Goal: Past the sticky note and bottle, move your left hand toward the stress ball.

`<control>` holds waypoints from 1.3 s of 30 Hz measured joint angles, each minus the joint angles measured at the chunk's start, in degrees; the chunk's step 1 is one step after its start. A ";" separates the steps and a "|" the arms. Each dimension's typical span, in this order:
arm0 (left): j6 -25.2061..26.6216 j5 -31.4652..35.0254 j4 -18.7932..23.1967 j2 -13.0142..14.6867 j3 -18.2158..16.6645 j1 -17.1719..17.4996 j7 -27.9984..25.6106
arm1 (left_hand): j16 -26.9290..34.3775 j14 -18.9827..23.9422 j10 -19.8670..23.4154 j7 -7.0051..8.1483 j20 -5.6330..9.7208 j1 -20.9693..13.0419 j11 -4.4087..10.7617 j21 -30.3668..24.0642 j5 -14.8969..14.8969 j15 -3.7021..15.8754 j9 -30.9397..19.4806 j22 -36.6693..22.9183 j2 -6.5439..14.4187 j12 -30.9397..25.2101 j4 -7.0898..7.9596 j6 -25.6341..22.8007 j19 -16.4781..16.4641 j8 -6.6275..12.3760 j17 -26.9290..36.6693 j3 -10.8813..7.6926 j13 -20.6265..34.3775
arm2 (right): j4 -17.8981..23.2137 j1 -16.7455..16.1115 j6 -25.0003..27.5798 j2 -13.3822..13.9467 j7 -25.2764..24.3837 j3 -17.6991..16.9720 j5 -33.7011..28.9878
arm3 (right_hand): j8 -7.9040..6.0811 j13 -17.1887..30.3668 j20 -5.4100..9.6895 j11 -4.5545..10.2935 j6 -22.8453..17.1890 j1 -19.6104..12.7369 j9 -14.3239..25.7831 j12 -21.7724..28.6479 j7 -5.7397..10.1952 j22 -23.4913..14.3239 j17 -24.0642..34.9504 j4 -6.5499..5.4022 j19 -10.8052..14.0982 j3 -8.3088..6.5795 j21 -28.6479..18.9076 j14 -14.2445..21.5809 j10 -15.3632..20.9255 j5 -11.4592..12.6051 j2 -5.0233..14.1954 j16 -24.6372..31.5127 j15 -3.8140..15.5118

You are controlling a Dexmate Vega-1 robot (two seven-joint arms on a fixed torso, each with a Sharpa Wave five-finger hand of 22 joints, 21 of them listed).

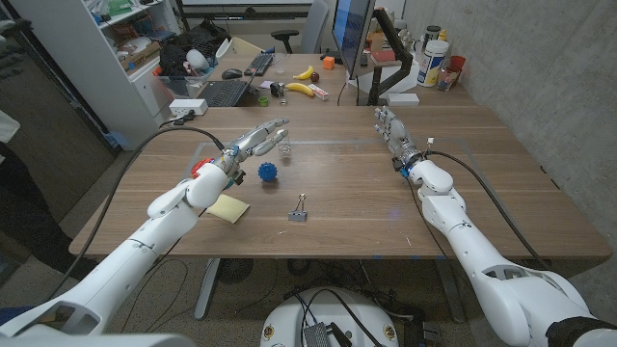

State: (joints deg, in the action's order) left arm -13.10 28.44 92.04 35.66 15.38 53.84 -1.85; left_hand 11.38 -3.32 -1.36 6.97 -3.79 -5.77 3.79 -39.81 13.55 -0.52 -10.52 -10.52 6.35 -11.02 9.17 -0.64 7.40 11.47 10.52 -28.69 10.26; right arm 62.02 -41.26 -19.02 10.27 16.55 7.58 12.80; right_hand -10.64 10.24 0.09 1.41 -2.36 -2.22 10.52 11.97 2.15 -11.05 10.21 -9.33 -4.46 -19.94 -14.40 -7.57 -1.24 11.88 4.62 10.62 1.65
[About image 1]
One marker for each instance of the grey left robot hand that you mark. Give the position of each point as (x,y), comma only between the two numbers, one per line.
(253,142)

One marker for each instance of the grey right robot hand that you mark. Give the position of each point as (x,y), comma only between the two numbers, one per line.
(397,137)

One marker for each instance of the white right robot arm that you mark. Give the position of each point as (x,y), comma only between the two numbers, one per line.
(482,260)

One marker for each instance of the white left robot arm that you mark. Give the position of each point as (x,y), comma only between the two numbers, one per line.
(125,255)

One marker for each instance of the small clear plastic bottle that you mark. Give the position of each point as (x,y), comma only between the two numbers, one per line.
(285,147)

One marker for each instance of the blue spiky stress ball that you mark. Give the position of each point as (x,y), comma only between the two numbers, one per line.
(267,172)

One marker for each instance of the yellow sticky note pad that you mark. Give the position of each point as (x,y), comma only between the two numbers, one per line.
(229,208)

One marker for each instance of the flat white box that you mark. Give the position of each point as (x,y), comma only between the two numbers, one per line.
(403,99)

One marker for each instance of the black keyboard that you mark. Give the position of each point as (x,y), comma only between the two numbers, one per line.
(259,63)
(222,94)

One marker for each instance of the small black device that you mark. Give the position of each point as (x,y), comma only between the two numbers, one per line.
(277,89)

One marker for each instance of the red round object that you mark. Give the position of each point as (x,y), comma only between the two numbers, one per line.
(200,166)

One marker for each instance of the large yellow banana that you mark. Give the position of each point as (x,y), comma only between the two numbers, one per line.
(300,88)

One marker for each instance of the black computer mouse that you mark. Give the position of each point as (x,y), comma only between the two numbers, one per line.
(232,73)

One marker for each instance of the red white toothpaste box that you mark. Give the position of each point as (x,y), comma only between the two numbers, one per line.
(318,91)

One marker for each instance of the grey binder clip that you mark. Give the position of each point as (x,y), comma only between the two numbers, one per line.
(298,214)

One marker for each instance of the small yellow banana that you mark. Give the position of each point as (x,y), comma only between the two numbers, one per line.
(304,74)

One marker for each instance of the clear plastic bin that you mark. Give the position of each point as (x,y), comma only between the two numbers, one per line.
(185,86)

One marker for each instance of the dark red plum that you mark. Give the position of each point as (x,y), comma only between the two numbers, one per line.
(314,77)

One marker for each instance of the red cup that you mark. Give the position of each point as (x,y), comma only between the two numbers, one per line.
(458,63)

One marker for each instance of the orange cube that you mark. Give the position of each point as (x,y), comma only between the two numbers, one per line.
(329,62)

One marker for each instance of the dark lidded jar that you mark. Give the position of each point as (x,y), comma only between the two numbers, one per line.
(430,34)

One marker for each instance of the black computer monitor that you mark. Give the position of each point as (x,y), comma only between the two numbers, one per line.
(352,34)

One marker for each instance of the black mesh bag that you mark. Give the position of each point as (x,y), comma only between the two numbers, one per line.
(193,45)

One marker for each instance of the grey office chair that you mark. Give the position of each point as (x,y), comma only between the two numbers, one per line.
(313,24)

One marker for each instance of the grey table leg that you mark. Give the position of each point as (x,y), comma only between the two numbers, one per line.
(207,289)
(450,291)

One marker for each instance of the white shelf cabinet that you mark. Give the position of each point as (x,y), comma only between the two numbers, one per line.
(96,72)

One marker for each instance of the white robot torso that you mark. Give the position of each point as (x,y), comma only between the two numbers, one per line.
(328,318)

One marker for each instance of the person in dark trousers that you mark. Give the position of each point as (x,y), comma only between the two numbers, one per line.
(24,212)

